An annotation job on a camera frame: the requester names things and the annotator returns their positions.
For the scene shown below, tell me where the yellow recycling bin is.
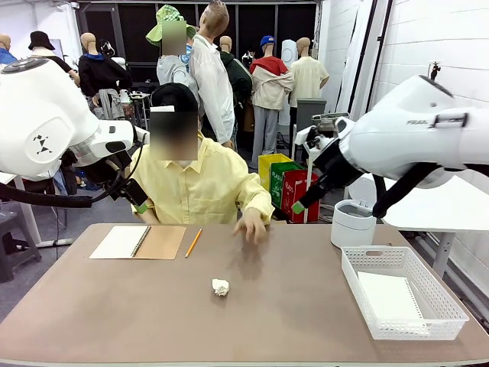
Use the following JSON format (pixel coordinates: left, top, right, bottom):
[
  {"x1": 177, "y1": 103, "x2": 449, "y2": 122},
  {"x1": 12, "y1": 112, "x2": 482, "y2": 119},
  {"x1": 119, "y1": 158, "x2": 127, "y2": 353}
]
[{"x1": 257, "y1": 153, "x2": 293, "y2": 192}]

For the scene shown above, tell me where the person's left forearm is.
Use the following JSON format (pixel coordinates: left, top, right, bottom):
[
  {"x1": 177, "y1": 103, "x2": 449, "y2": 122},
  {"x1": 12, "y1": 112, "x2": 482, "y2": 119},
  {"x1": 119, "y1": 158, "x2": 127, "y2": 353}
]
[{"x1": 244, "y1": 185, "x2": 275, "y2": 225}]

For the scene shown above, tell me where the mannequin in blue shirt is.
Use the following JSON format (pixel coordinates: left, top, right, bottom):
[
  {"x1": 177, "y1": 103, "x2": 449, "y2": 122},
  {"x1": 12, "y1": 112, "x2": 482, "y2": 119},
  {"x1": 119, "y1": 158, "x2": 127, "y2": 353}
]
[{"x1": 0, "y1": 33, "x2": 18, "y2": 66}]

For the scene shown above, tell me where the white round trash can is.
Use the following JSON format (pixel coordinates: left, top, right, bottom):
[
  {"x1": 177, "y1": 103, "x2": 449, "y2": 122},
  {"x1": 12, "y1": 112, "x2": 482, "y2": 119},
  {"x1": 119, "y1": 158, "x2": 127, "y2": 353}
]
[{"x1": 330, "y1": 174, "x2": 387, "y2": 249}]

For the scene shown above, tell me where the black arm cable sleeve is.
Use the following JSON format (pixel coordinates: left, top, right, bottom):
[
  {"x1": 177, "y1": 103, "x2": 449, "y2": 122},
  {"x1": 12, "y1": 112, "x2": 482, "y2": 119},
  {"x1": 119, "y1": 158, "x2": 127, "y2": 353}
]
[
  {"x1": 372, "y1": 162, "x2": 489, "y2": 219},
  {"x1": 0, "y1": 145, "x2": 144, "y2": 209}
]

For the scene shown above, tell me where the person in yellow shirt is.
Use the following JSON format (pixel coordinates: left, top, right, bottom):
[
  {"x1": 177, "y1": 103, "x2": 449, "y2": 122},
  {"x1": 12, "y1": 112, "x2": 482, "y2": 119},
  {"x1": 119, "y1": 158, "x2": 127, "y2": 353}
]
[{"x1": 129, "y1": 83, "x2": 275, "y2": 226}]

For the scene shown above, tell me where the person's left hand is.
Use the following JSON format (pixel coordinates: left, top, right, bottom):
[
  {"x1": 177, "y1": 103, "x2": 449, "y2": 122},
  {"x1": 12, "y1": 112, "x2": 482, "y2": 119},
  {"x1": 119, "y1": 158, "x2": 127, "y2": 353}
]
[{"x1": 232, "y1": 208, "x2": 267, "y2": 245}]

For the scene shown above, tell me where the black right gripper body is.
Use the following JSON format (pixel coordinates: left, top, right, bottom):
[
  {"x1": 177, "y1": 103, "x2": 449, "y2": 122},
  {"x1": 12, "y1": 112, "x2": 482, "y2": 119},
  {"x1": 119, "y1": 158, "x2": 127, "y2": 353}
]
[{"x1": 313, "y1": 137, "x2": 364, "y2": 189}]

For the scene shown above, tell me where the white paper ball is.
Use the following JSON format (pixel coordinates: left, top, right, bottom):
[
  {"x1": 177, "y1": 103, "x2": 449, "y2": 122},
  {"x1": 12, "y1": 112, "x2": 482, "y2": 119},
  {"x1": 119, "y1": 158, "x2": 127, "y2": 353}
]
[{"x1": 211, "y1": 278, "x2": 230, "y2": 297}]

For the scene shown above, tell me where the white torso form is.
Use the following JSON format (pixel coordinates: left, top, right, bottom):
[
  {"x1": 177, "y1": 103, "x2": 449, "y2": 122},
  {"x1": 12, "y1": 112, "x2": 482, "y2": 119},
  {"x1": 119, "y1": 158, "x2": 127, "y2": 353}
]
[{"x1": 280, "y1": 39, "x2": 298, "y2": 125}]

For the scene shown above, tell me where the green checked sun hat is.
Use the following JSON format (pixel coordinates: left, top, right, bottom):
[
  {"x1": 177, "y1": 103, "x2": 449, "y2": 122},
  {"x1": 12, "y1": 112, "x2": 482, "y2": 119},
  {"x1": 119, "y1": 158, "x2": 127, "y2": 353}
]
[{"x1": 145, "y1": 4, "x2": 198, "y2": 47}]

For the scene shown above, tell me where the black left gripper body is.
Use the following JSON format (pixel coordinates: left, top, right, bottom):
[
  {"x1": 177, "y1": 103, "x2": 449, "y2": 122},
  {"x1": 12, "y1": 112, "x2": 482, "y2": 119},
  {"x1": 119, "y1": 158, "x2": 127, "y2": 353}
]
[{"x1": 83, "y1": 151, "x2": 149, "y2": 207}]

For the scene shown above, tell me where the brown spiral notebook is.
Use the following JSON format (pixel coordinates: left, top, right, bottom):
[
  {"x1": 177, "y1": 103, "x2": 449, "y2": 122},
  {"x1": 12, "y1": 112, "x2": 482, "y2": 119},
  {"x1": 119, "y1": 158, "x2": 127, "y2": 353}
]
[{"x1": 89, "y1": 224, "x2": 187, "y2": 261}]

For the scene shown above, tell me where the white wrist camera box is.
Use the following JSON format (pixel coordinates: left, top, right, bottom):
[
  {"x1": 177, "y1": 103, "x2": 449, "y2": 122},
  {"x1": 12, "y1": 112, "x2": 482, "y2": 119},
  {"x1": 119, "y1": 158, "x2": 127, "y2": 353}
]
[
  {"x1": 294, "y1": 116, "x2": 355, "y2": 153},
  {"x1": 132, "y1": 125, "x2": 151, "y2": 145}
]

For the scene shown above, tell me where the mannequin in black jacket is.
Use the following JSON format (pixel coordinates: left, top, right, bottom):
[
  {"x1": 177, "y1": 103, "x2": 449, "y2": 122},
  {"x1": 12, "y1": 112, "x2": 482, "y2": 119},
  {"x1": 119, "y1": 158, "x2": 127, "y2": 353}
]
[{"x1": 78, "y1": 32, "x2": 133, "y2": 122}]

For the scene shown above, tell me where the mannequin in cream shirt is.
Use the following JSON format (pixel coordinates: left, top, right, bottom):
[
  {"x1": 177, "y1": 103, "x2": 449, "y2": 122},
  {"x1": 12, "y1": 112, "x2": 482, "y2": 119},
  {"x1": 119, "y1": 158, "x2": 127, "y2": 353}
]
[{"x1": 289, "y1": 37, "x2": 330, "y2": 110}]

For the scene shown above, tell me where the white paper sheet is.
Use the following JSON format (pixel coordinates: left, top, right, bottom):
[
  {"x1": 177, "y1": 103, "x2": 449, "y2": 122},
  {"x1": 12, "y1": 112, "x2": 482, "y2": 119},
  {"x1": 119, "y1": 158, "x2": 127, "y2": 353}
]
[{"x1": 357, "y1": 270, "x2": 429, "y2": 326}]

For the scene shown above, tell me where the mannequin red beige jacket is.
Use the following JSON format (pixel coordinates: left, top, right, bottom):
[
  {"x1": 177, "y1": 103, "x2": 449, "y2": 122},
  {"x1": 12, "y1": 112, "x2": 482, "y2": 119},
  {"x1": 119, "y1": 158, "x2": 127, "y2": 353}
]
[{"x1": 248, "y1": 41, "x2": 294, "y2": 169}]

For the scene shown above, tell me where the large white table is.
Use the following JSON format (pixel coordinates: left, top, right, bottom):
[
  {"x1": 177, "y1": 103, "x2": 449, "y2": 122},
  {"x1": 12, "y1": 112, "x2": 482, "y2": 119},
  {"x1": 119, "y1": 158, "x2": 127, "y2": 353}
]
[{"x1": 381, "y1": 174, "x2": 489, "y2": 278}]

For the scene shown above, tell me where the metal tray container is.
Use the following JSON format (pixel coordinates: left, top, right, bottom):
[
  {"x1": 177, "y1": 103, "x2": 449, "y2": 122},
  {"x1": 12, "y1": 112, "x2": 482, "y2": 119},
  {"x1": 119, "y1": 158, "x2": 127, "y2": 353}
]
[{"x1": 312, "y1": 112, "x2": 349, "y2": 123}]

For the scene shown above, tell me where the white perforated plastic basket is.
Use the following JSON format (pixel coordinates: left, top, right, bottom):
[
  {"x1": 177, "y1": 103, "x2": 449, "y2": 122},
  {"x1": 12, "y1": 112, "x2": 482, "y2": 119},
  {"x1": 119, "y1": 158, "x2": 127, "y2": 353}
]
[{"x1": 341, "y1": 246, "x2": 470, "y2": 341}]

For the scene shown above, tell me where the white table frame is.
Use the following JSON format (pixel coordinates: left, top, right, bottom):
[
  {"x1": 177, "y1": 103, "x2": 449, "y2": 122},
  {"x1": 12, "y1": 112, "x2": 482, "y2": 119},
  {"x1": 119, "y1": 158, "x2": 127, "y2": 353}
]
[{"x1": 0, "y1": 171, "x2": 73, "y2": 248}]

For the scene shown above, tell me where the black left arm cable sleeve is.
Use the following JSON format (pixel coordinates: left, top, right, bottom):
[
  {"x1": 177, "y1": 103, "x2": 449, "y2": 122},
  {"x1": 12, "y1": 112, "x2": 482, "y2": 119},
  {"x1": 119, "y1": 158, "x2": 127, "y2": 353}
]
[{"x1": 0, "y1": 145, "x2": 144, "y2": 209}]

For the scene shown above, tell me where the mannequin in black top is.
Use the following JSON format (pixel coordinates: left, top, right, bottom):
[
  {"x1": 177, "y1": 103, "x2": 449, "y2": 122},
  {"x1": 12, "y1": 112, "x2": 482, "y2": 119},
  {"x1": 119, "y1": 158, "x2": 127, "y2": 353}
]
[{"x1": 28, "y1": 45, "x2": 81, "y2": 87}]

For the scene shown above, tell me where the tall mannequin white shirt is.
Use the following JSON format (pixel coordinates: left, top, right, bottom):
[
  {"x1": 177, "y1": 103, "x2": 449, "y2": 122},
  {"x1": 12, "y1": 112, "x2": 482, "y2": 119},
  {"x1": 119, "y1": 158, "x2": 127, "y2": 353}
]
[{"x1": 189, "y1": 0, "x2": 236, "y2": 152}]

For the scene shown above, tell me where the person's right forearm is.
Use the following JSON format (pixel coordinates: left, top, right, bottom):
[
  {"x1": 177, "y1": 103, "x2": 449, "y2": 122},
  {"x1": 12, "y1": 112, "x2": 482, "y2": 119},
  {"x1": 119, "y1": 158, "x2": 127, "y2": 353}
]
[{"x1": 131, "y1": 202, "x2": 158, "y2": 225}]

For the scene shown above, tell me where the red recycling bin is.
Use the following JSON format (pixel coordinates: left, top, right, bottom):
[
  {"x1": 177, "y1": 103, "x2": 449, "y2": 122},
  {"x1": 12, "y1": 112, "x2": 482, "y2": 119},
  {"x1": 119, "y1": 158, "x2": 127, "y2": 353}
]
[{"x1": 281, "y1": 170, "x2": 321, "y2": 224}]

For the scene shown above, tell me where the yellow pencil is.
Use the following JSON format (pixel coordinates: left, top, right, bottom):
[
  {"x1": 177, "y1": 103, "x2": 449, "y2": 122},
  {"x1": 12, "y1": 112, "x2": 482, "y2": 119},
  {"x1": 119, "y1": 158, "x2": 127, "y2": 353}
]
[{"x1": 184, "y1": 228, "x2": 203, "y2": 258}]

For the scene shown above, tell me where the mannequin in grey shirt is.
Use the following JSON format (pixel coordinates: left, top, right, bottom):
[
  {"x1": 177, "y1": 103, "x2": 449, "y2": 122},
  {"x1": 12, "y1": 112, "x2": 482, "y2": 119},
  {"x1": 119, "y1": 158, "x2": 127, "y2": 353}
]
[{"x1": 156, "y1": 18, "x2": 199, "y2": 93}]

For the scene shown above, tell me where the black bucket hat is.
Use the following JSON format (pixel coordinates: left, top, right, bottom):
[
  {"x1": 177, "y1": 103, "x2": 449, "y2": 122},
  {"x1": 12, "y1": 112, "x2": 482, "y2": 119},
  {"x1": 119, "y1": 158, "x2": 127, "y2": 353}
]
[{"x1": 28, "y1": 30, "x2": 57, "y2": 51}]

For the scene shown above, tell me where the mannequin in dark hoodie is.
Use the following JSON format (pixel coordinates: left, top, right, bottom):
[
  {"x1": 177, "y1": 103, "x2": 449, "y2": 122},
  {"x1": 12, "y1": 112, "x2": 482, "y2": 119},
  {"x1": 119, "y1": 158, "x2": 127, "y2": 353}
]
[{"x1": 219, "y1": 35, "x2": 253, "y2": 133}]

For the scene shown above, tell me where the green recycling bin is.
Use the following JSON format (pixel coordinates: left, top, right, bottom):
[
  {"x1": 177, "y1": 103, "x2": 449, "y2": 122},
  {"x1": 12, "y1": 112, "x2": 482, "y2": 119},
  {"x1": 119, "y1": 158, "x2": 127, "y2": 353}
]
[{"x1": 269, "y1": 161, "x2": 306, "y2": 209}]

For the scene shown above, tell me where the black right arm cable sleeve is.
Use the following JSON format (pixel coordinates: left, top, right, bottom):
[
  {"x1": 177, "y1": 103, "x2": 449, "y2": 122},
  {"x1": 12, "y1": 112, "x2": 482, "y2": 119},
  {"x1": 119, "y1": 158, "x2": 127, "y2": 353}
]
[{"x1": 372, "y1": 162, "x2": 489, "y2": 219}]

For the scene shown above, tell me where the white leaning panel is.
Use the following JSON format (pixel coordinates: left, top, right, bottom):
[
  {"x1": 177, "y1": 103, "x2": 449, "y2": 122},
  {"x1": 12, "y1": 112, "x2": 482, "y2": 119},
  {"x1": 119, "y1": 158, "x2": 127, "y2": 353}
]
[{"x1": 338, "y1": 0, "x2": 377, "y2": 120}]

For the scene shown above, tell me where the grey bin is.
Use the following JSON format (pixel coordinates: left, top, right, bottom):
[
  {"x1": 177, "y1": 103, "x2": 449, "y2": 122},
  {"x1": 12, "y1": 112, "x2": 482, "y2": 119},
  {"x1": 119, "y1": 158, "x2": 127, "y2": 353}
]
[{"x1": 296, "y1": 98, "x2": 328, "y2": 133}]

